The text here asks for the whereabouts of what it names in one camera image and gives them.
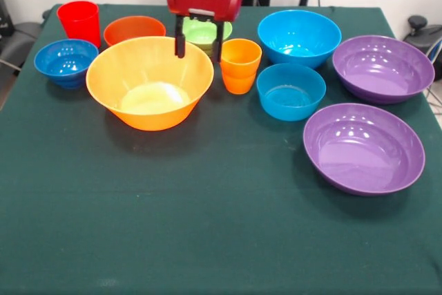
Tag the green bowl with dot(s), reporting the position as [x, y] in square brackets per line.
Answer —
[202, 37]

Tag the small light blue bowl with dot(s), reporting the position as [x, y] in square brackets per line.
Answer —
[291, 93]

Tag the red-orange bowl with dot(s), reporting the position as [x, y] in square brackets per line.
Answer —
[131, 30]

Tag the red cup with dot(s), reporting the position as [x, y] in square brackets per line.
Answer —
[81, 22]

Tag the dark blue bowl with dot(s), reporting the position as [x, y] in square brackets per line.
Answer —
[65, 63]

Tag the purple bowl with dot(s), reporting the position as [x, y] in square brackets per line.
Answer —
[364, 150]
[383, 70]

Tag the large orange bowl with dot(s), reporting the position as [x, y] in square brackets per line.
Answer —
[148, 77]

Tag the dark green tablecloth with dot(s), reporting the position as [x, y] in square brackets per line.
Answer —
[172, 205]

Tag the orange cup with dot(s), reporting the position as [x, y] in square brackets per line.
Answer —
[241, 67]

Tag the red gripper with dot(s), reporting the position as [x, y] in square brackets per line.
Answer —
[203, 1]

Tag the large light blue bowl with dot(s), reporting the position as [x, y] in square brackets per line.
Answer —
[299, 37]

